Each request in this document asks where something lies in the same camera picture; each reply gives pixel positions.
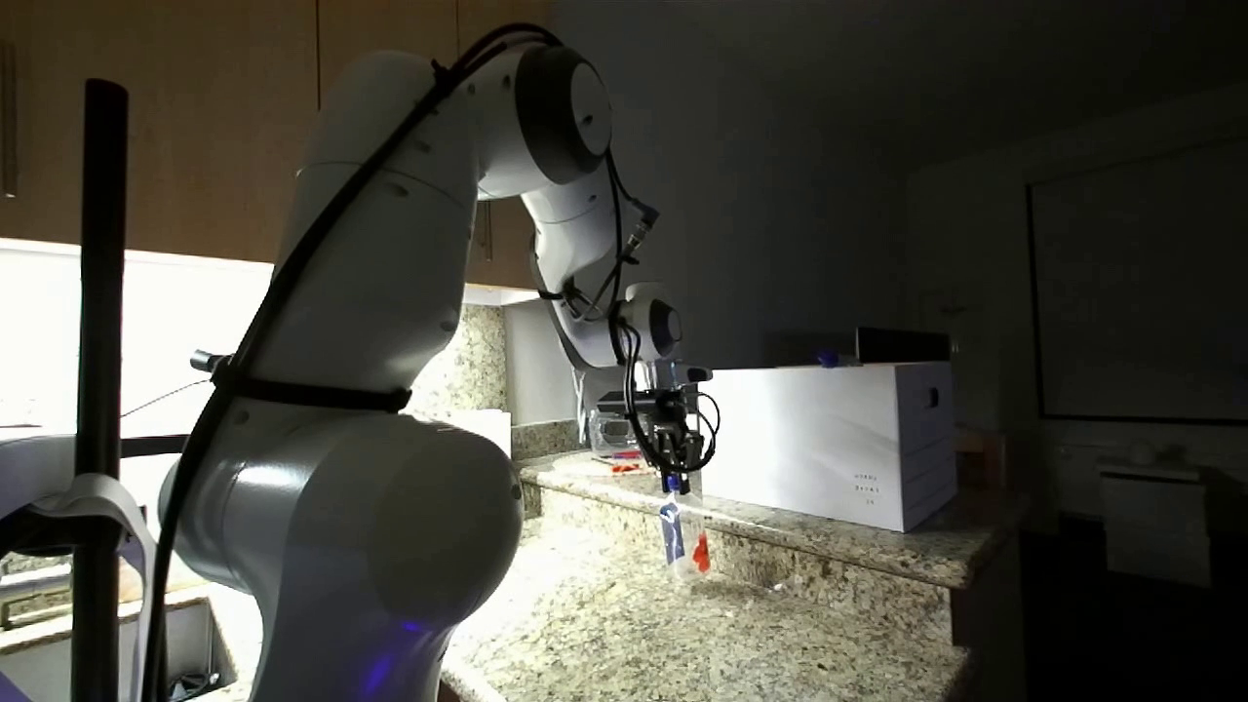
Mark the wall whiteboard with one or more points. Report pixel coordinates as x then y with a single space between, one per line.
1144 277

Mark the orange tape piece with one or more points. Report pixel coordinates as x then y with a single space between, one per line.
702 555

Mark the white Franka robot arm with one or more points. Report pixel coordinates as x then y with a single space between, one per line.
375 257

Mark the white pole clamp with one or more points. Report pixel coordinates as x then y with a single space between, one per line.
92 499

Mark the white storage box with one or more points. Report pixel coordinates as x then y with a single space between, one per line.
820 443

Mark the white wall bin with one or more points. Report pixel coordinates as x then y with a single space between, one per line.
1155 528

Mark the wooden wall cabinet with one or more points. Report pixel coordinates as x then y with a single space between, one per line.
195 119

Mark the black vertical pole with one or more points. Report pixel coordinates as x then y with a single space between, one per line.
101 325

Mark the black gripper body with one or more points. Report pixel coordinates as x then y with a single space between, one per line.
666 421

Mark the blue cap water bottle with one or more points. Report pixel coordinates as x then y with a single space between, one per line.
672 533

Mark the dark flat appliance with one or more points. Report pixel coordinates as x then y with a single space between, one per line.
898 346

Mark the clear plastic container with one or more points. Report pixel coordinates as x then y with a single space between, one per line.
616 433

